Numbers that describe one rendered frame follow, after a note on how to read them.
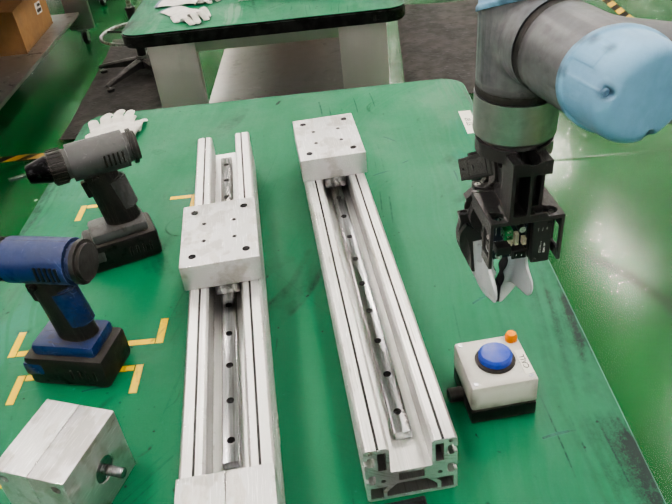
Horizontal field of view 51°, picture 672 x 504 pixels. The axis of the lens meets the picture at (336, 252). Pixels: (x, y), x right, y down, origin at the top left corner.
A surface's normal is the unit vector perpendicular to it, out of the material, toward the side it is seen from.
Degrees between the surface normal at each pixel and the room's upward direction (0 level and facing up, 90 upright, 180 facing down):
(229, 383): 0
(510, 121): 91
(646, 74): 91
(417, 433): 0
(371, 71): 90
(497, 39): 83
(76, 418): 0
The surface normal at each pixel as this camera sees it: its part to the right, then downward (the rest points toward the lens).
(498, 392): 0.14, 0.57
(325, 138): -0.10, -0.80
